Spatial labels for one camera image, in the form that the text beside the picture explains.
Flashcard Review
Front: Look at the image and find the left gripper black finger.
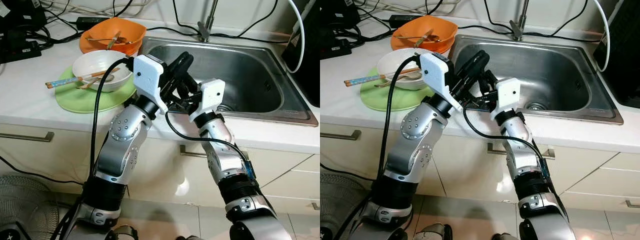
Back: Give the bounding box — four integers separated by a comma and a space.
171, 74, 192, 99
453, 50, 491, 94
168, 51, 195, 85
462, 72, 488, 101

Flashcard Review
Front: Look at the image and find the white bowl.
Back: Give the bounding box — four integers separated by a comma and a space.
375, 47, 434, 91
72, 49, 136, 93

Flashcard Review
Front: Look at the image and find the green plate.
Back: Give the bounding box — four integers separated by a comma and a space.
359, 66, 437, 112
54, 66, 139, 114

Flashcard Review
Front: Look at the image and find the metal faucet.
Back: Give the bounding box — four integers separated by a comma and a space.
508, 0, 532, 42
196, 0, 220, 44

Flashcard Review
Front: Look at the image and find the stainless steel sink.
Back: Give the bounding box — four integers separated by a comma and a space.
137, 35, 320, 127
446, 33, 625, 126

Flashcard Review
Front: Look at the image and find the orange bowl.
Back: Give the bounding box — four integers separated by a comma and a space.
78, 17, 148, 56
389, 14, 459, 54

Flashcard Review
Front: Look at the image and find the short wooden utensil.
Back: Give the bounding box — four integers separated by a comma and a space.
419, 28, 436, 48
106, 31, 122, 51

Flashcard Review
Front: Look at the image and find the golden spoon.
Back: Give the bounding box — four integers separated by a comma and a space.
76, 74, 116, 91
374, 72, 421, 89

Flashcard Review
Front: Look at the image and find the white cabinet door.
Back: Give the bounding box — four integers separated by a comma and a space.
320, 121, 396, 181
0, 121, 101, 198
430, 127, 618, 206
125, 127, 313, 208

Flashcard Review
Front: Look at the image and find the thin metal spoon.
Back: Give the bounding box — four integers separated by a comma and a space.
397, 32, 443, 43
85, 34, 138, 45

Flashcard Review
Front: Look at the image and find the black power adapter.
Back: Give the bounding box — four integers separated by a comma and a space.
75, 16, 109, 29
388, 14, 422, 29

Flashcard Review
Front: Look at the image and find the black water dispenser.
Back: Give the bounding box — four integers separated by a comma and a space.
280, 0, 321, 109
593, 0, 640, 109

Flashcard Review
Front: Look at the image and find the black power strip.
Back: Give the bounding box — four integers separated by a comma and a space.
320, 37, 354, 61
0, 40, 44, 64

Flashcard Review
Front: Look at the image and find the grey left robot leg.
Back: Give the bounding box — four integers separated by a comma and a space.
415, 223, 453, 240
111, 224, 139, 240

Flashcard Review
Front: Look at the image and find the black electronic device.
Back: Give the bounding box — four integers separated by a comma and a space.
0, 0, 49, 32
320, 0, 362, 30

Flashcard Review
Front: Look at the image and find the grey floor fan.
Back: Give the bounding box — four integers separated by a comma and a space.
0, 173, 62, 240
320, 172, 368, 240

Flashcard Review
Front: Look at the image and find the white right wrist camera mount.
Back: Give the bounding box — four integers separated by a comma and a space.
489, 77, 522, 122
188, 78, 226, 122

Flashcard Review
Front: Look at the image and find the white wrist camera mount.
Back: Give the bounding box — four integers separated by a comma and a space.
132, 53, 167, 114
489, 77, 522, 122
188, 78, 226, 122
418, 52, 457, 113

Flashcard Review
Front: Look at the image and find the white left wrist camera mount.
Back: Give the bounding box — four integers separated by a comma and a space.
132, 53, 167, 114
418, 52, 457, 113

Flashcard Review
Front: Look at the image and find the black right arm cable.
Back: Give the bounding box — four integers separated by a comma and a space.
462, 107, 556, 181
164, 111, 258, 181

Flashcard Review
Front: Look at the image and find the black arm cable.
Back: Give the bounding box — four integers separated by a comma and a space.
89, 56, 136, 177
462, 107, 556, 181
164, 111, 258, 181
377, 55, 423, 176

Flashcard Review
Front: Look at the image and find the black power cable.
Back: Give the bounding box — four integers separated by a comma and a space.
107, 20, 293, 45
482, 0, 513, 31
220, 0, 279, 39
457, 19, 598, 43
172, 0, 202, 32
531, 0, 587, 37

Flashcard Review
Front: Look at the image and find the metal cabinet door handle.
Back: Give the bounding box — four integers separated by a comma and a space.
178, 144, 252, 162
487, 142, 557, 161
0, 130, 55, 143
320, 129, 362, 142

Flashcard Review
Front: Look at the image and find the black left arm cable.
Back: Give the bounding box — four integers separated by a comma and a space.
377, 55, 423, 176
89, 56, 136, 177

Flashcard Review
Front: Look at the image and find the white hose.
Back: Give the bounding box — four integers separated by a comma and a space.
592, 0, 612, 73
285, 0, 306, 75

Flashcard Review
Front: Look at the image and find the black floor cable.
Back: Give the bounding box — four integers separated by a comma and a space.
320, 162, 383, 181
0, 155, 83, 187

